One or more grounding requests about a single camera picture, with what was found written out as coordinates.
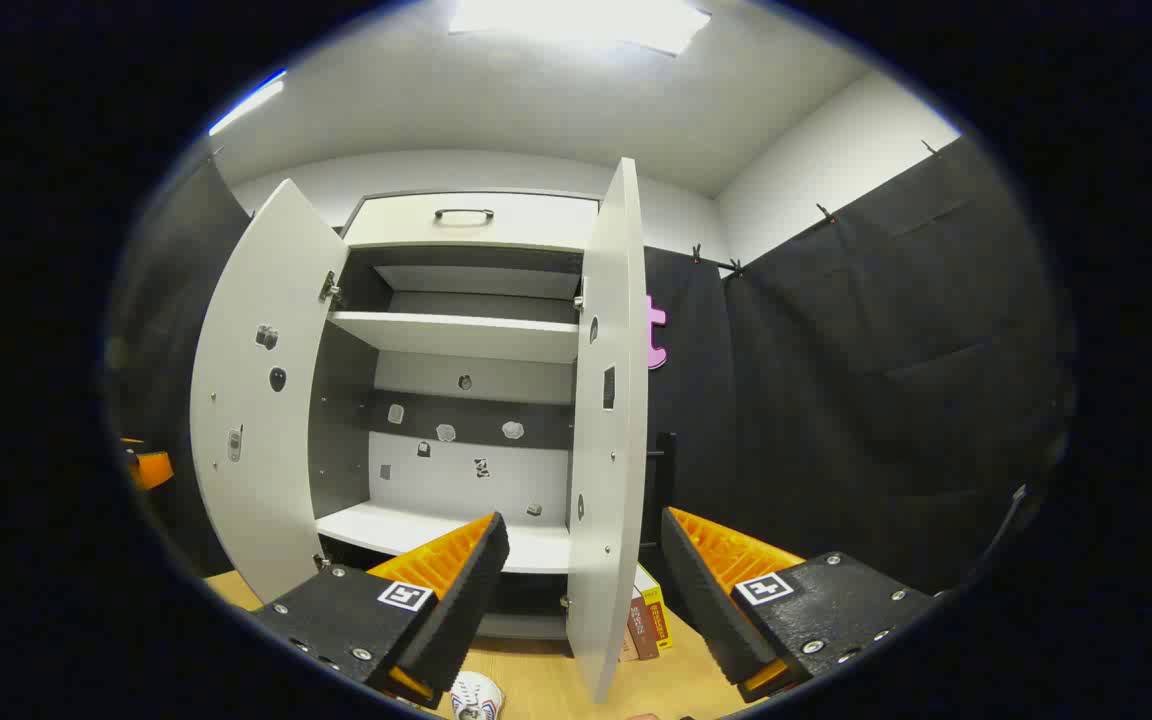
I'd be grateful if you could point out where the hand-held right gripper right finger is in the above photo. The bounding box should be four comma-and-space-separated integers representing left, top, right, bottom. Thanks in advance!
660, 506, 940, 703

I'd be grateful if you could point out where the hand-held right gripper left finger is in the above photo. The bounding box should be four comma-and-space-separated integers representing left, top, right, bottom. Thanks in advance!
249, 512, 512, 711

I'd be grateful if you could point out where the white canvas shoe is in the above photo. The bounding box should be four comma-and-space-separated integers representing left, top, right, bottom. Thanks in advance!
450, 671, 505, 720

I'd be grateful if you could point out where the white shoe cabinet door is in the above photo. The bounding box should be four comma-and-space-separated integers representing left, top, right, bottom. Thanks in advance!
189, 178, 352, 606
564, 157, 650, 704

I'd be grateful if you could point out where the white shoe cabinet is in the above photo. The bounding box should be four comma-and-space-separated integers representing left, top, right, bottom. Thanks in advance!
308, 188, 605, 641

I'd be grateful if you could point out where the white cabinet drawer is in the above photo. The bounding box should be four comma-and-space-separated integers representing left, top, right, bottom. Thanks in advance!
343, 192, 601, 251

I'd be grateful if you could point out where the black backdrop cloth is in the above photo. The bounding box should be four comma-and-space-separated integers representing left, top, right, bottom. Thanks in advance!
104, 135, 1077, 601

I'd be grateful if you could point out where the ceiling light panel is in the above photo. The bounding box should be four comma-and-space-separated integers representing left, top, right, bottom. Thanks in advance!
448, 0, 712, 56

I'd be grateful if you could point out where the black door handle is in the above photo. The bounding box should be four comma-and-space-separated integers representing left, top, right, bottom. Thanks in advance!
644, 432, 679, 551

